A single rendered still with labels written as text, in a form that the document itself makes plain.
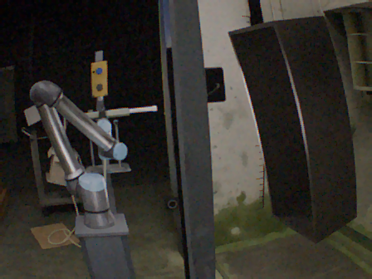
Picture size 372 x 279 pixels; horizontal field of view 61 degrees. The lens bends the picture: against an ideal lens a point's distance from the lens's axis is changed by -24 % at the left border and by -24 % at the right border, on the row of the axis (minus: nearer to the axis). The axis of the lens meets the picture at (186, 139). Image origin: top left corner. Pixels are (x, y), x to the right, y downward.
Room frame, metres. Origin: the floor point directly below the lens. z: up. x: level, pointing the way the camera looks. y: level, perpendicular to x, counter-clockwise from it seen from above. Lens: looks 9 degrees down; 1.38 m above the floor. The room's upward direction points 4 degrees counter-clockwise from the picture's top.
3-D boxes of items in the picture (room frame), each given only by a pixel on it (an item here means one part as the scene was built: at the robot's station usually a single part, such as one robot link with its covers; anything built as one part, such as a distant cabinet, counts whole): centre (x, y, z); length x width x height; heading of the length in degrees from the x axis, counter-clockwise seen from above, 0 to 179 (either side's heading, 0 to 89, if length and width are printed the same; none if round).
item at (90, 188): (1.91, 0.51, 0.83); 0.17 x 0.15 x 0.18; 40
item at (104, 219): (1.91, 0.50, 0.69); 0.19 x 0.19 x 0.10
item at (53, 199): (4.00, 1.57, 0.64); 0.73 x 0.50 x 1.27; 113
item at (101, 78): (2.73, 0.59, 1.42); 0.12 x 0.06 x 0.26; 103
